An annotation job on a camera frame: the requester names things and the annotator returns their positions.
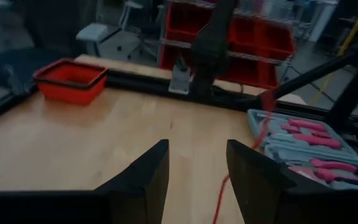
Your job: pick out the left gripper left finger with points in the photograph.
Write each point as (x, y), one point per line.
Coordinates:
(73, 208)

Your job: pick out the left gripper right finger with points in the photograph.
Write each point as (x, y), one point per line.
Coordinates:
(275, 202)

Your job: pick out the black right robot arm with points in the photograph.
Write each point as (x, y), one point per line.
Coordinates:
(211, 40)

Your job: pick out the grey tool kit case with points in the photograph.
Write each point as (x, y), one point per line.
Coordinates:
(291, 152)

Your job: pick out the red plastic bin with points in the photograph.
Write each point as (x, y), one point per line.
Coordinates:
(70, 95)

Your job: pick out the white mesh office chair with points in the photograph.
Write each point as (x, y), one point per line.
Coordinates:
(132, 12)

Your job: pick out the black aluminium table frame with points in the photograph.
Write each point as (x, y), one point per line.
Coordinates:
(141, 82)

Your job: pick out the silver metal mounting bracket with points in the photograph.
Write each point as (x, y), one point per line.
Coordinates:
(180, 81)

